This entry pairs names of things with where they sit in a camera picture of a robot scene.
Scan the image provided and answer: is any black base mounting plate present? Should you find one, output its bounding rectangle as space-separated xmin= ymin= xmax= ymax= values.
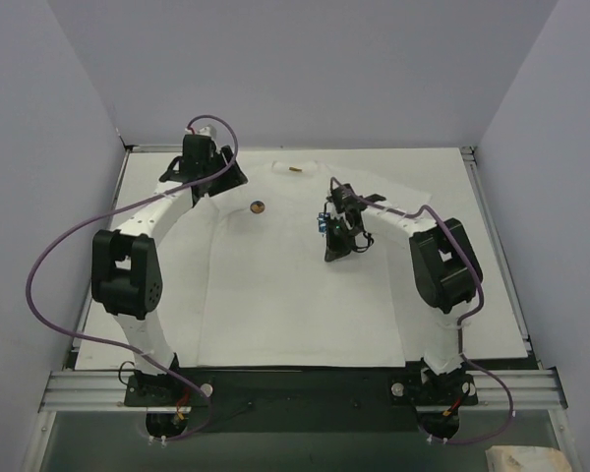
xmin=124 ymin=363 xmax=478 ymax=436

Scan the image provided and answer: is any beige foam block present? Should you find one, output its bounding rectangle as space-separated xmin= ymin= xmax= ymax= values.
xmin=485 ymin=445 xmax=573 ymax=472

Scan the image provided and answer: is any aluminium front rail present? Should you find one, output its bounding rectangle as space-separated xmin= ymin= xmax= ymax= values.
xmin=38 ymin=371 xmax=133 ymax=413

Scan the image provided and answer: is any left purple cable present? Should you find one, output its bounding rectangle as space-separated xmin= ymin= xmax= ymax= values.
xmin=25 ymin=115 xmax=240 ymax=442

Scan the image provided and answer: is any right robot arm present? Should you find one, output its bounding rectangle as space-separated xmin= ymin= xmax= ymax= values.
xmin=318 ymin=177 xmax=485 ymax=377

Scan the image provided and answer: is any white t-shirt with flower print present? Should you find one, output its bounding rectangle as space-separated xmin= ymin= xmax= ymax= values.
xmin=198 ymin=161 xmax=430 ymax=367

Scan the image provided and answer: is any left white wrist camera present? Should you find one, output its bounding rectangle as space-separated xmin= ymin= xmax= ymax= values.
xmin=196 ymin=124 xmax=217 ymax=141

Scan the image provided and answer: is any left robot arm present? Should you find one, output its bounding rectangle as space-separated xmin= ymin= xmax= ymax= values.
xmin=90 ymin=125 xmax=248 ymax=405

